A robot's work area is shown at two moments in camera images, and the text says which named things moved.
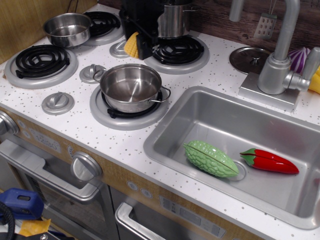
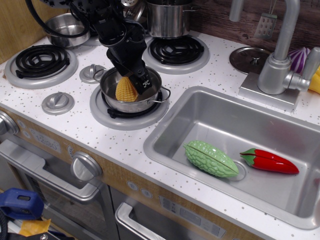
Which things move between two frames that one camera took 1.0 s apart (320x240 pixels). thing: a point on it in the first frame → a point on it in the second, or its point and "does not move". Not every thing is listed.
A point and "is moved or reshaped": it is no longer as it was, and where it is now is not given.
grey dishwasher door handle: [122, 216] does not move
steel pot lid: [249, 59] does not move
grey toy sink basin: [237, 121] does not move
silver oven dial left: [8, 124] does not move
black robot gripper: [142, 16] → [125, 39]
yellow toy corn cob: [131, 46] is moved or reshaped
